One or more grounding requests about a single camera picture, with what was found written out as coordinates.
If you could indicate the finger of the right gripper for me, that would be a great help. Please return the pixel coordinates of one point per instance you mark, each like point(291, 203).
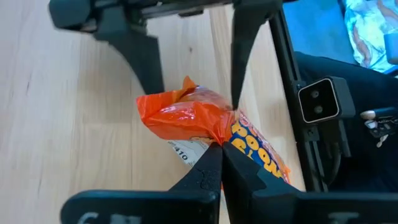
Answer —
point(140, 59)
point(244, 46)

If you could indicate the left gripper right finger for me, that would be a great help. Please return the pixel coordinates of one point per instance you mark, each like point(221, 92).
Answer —
point(242, 177)

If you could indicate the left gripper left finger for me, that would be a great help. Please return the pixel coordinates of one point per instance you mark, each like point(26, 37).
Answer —
point(205, 174)

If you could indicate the orange Saucy Noods pack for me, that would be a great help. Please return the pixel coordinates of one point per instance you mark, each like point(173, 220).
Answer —
point(192, 118)

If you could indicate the white printed cardboard box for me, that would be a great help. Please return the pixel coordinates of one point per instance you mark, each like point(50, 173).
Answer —
point(367, 34)

